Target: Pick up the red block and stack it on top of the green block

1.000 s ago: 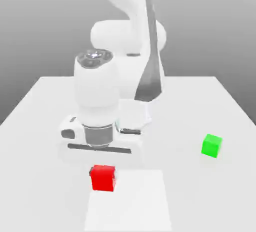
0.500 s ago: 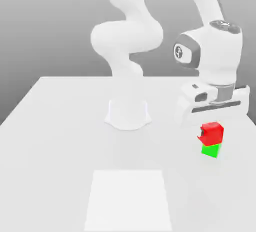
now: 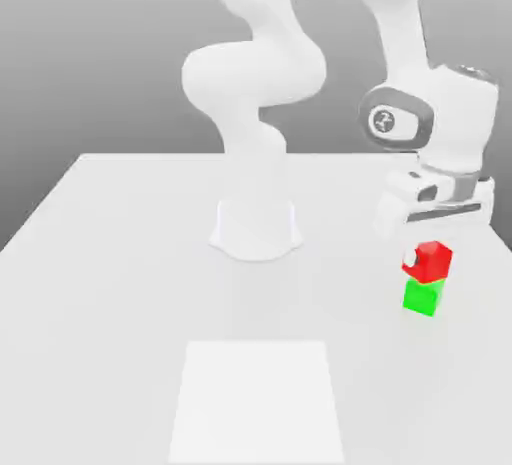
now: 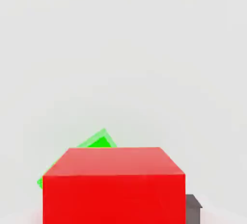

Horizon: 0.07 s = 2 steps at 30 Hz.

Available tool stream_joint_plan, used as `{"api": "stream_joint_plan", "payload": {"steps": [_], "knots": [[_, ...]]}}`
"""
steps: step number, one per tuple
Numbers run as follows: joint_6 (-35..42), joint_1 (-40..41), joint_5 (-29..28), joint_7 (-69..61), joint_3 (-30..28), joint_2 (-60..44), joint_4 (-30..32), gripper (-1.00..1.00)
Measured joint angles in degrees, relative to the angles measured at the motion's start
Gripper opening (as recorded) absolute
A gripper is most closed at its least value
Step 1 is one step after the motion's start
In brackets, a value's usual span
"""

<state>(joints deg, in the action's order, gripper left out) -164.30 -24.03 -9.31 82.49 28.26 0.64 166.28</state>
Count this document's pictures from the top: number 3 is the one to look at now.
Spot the small green cube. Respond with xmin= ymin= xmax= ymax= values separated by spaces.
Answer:
xmin=402 ymin=277 xmax=446 ymax=317

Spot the small red cube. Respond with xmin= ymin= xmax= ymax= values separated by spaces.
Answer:
xmin=400 ymin=239 xmax=454 ymax=285

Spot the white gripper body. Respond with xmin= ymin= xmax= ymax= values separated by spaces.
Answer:
xmin=374 ymin=177 xmax=497 ymax=241

